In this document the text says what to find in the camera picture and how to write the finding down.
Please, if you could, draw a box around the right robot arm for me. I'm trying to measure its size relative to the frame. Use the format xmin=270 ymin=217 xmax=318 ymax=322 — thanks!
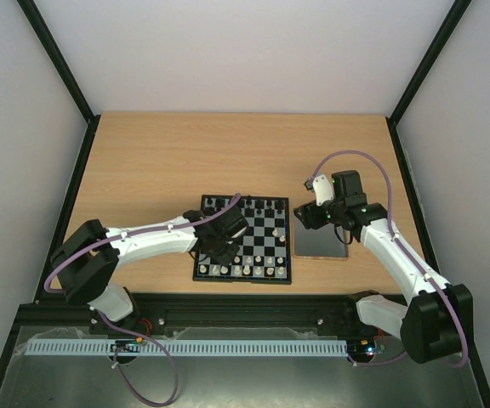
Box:
xmin=293 ymin=170 xmax=473 ymax=366

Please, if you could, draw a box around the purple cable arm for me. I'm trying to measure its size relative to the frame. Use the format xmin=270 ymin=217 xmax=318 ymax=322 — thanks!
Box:
xmin=311 ymin=150 xmax=470 ymax=367
xmin=43 ymin=192 xmax=242 ymax=294

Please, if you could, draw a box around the metal tray wooden rim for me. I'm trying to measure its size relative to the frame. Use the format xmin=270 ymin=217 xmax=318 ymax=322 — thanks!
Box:
xmin=292 ymin=215 xmax=349 ymax=259

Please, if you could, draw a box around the black white chessboard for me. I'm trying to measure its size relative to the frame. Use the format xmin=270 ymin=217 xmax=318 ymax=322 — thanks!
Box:
xmin=192 ymin=195 xmax=292 ymax=285

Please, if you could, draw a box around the black frame post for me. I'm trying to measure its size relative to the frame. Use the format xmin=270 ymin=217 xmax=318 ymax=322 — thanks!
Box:
xmin=388 ymin=0 xmax=472 ymax=125
xmin=16 ymin=0 xmax=95 ymax=124

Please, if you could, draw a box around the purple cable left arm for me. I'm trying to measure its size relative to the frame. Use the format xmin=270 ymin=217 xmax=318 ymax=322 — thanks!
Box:
xmin=43 ymin=192 xmax=242 ymax=294

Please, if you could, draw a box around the black frame post right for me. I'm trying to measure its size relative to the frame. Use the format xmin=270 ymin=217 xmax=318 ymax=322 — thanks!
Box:
xmin=388 ymin=0 xmax=472 ymax=125

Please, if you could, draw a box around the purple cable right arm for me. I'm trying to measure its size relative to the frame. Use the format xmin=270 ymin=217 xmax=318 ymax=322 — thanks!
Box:
xmin=311 ymin=150 xmax=470 ymax=367

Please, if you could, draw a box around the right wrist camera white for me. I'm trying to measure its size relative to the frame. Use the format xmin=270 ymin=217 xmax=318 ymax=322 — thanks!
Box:
xmin=305 ymin=174 xmax=334 ymax=207

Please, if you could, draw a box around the white slotted cable duct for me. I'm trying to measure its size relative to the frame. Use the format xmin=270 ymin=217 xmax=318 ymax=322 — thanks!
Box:
xmin=24 ymin=338 xmax=348 ymax=358

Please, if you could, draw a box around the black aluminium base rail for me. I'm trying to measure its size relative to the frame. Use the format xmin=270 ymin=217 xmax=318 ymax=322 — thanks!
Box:
xmin=14 ymin=292 xmax=395 ymax=337

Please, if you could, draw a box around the black frame post left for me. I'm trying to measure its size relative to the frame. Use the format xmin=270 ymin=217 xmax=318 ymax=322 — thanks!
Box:
xmin=16 ymin=0 xmax=95 ymax=124

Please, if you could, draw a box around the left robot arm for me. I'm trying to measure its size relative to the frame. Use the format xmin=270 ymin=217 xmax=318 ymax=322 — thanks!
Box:
xmin=43 ymin=205 xmax=248 ymax=322

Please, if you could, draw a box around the purple cable floor loop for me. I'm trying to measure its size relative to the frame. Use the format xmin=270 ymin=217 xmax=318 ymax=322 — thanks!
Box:
xmin=111 ymin=327 xmax=180 ymax=407

